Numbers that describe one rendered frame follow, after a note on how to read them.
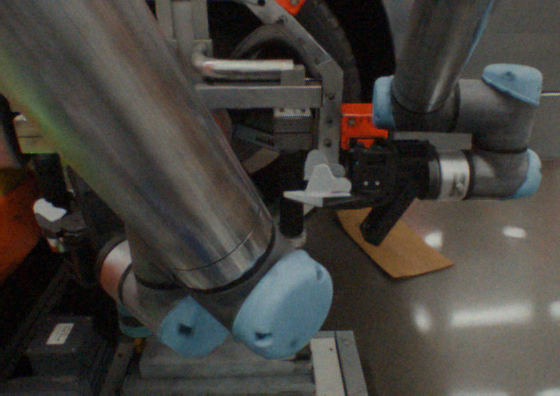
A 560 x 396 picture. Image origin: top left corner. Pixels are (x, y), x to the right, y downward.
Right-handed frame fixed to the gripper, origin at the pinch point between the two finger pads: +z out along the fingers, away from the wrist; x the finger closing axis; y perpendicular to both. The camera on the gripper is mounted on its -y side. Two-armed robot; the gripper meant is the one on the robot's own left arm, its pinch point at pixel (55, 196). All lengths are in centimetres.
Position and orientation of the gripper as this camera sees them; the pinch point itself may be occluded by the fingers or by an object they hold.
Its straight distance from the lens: 71.9
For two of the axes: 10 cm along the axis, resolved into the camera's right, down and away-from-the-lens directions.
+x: 6.8, -3.1, 6.6
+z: -7.3, -2.9, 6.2
